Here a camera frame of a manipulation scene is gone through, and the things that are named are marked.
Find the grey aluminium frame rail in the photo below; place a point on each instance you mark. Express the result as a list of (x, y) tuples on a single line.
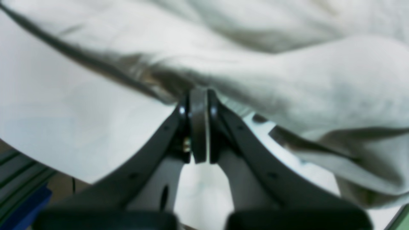
[(20, 177)]

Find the dark blue cloth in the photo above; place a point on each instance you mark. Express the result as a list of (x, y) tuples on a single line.
[(26, 213)]

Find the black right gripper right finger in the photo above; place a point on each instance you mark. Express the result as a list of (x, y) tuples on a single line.
[(266, 194)]

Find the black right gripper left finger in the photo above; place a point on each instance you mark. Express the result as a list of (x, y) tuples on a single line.
[(141, 193)]

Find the beige t-shirt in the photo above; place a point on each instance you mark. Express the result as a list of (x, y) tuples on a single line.
[(332, 74)]

